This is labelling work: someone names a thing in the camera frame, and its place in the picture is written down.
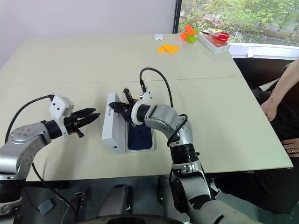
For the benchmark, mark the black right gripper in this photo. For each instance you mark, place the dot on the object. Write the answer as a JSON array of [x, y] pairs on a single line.
[[130, 105]]

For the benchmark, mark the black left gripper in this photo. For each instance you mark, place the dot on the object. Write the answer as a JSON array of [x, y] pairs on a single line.
[[71, 123]]

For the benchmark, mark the white phone box lid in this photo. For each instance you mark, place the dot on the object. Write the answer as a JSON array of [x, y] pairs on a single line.
[[109, 130]]

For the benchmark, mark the dark blue smartphone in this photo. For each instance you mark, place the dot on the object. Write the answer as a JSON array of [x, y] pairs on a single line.
[[140, 140]]

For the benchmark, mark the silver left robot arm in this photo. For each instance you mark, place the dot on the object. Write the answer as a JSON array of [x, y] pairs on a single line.
[[23, 137]]

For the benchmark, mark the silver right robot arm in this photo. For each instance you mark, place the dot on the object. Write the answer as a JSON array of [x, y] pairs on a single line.
[[163, 116]]

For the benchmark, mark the person's right forearm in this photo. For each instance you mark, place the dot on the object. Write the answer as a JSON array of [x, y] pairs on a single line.
[[285, 81]]

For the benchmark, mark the small grey rectangular block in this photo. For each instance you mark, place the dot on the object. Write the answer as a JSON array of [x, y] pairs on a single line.
[[46, 206]]

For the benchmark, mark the person's right hand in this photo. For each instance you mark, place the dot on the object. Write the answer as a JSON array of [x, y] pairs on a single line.
[[271, 107]]

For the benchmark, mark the person's left hand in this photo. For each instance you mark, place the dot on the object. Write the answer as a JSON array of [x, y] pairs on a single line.
[[293, 145]]

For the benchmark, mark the orange toy building block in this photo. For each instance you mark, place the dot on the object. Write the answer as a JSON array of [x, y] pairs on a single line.
[[174, 49], [163, 48]]

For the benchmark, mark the white earbuds case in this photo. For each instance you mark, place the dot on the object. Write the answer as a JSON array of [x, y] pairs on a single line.
[[158, 37]]

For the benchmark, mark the grey padded chair back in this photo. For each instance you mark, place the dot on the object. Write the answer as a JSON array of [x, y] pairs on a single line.
[[116, 198]]

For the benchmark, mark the green toy building block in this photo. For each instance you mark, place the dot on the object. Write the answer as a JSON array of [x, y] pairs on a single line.
[[192, 37]]

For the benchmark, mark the orange stacked toy blocks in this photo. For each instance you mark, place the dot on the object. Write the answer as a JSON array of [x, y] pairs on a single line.
[[188, 29]]

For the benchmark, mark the white and orange carton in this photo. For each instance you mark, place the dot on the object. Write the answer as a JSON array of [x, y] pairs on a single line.
[[215, 46]]

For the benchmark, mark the dark small packet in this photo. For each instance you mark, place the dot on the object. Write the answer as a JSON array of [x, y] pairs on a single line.
[[206, 32]]

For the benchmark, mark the small white sill object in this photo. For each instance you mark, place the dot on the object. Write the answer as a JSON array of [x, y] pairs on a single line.
[[250, 53]]

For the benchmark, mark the grey chair armrest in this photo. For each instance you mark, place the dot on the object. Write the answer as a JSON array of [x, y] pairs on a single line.
[[268, 85]]

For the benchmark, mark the white window sill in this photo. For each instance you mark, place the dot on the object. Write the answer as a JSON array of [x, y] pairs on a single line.
[[268, 50]]

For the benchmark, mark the person's black clothed body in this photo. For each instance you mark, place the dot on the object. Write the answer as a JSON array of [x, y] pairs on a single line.
[[287, 121]]

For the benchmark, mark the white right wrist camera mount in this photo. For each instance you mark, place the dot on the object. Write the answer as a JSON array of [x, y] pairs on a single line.
[[146, 96]]

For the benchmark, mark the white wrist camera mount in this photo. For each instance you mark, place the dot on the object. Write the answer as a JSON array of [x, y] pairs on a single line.
[[58, 106], [146, 96]]

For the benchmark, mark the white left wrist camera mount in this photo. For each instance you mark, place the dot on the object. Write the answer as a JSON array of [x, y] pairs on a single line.
[[58, 106]]

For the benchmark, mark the metal connector bracket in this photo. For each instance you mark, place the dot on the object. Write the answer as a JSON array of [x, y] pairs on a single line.
[[80, 198]]

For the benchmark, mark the black window frame post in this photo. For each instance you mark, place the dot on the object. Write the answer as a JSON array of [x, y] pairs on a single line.
[[177, 16]]

